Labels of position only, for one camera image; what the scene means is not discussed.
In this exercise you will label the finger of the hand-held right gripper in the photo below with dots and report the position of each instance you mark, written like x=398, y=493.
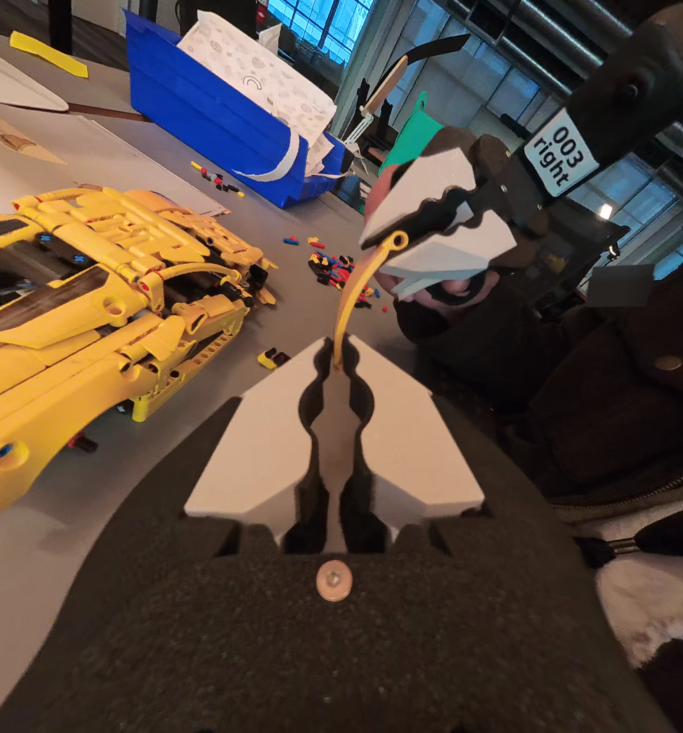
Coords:
x=461, y=246
x=421, y=177

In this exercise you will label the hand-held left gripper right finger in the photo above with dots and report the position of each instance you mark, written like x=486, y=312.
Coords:
x=421, y=452

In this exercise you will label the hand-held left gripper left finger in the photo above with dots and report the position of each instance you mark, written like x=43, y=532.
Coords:
x=255, y=458

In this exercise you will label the yellow curved flexible rod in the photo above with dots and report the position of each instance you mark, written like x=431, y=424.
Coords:
x=350, y=292

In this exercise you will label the pile of coloured brick pins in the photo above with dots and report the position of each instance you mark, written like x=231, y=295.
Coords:
x=330, y=266

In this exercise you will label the person's right forearm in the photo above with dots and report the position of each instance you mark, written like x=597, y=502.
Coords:
x=473, y=355

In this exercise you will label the grey desk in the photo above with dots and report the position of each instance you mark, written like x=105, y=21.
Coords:
x=21, y=572

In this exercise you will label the person's right hand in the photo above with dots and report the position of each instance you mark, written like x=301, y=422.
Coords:
x=382, y=192

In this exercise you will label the gridded window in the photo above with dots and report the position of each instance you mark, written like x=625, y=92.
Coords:
x=318, y=23

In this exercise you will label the dark fleece-lined jacket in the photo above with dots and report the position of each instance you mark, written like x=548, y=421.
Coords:
x=605, y=412

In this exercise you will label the small cluster of brick pins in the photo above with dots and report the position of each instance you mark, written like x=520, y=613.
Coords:
x=218, y=180

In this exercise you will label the white patterned paper bag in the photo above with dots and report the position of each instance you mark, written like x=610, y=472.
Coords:
x=244, y=57

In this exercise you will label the blue plastic bin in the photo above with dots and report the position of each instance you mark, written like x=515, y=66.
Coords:
x=192, y=109

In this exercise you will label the yellow toy brick car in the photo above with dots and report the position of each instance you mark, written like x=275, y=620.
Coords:
x=164, y=235

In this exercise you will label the open instruction booklet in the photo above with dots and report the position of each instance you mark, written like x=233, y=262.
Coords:
x=89, y=149

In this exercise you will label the yellow tape strip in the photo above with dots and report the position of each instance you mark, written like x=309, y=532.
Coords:
x=49, y=54

